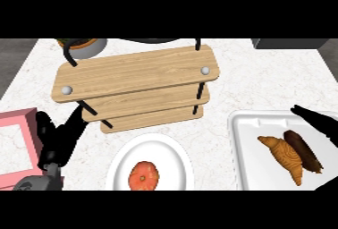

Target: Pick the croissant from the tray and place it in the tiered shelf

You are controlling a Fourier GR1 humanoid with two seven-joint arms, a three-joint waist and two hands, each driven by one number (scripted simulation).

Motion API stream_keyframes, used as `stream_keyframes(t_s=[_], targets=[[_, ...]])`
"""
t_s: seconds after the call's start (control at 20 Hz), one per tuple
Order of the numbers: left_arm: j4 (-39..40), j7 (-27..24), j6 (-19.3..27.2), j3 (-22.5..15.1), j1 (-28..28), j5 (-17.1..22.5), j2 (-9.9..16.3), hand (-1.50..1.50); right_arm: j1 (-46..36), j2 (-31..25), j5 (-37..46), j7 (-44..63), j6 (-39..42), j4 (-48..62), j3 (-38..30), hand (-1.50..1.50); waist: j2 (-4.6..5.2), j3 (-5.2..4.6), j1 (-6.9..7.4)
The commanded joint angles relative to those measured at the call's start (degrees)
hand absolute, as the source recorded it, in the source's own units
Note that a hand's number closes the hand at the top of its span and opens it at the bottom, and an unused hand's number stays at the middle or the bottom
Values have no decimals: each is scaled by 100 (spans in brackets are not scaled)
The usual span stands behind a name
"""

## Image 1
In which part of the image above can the pink square frame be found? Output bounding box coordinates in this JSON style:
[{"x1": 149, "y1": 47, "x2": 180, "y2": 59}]
[{"x1": 0, "y1": 107, "x2": 67, "y2": 191}]

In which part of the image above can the white tray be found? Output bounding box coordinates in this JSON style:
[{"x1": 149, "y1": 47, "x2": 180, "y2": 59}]
[{"x1": 226, "y1": 110, "x2": 338, "y2": 191}]

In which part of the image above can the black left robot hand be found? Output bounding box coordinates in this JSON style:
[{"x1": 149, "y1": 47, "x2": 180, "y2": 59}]
[{"x1": 34, "y1": 105, "x2": 90, "y2": 172}]

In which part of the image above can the white oval plate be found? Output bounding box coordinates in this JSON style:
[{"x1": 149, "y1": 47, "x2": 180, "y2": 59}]
[{"x1": 106, "y1": 132, "x2": 195, "y2": 191}]

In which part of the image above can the wooden tiered shelf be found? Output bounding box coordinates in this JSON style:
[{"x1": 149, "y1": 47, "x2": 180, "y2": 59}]
[{"x1": 50, "y1": 38, "x2": 220, "y2": 134}]

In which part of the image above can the orange glazed donut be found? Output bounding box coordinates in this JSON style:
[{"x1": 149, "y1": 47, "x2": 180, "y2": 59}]
[{"x1": 127, "y1": 161, "x2": 161, "y2": 191}]

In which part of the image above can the dark grey appliance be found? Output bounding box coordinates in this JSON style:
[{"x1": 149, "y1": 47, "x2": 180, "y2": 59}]
[{"x1": 251, "y1": 38, "x2": 332, "y2": 51}]

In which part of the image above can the golden brown croissant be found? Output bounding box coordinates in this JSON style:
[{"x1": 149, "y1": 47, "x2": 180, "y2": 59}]
[{"x1": 257, "y1": 135, "x2": 306, "y2": 187}]

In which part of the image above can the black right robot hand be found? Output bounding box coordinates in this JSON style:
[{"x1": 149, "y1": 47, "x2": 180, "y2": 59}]
[{"x1": 290, "y1": 104, "x2": 338, "y2": 191}]

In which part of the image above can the dark round object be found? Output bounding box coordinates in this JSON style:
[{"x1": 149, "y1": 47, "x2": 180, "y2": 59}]
[{"x1": 118, "y1": 38, "x2": 182, "y2": 45}]

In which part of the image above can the dark brown pastry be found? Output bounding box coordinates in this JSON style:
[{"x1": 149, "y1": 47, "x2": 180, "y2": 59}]
[{"x1": 282, "y1": 130, "x2": 325, "y2": 174}]

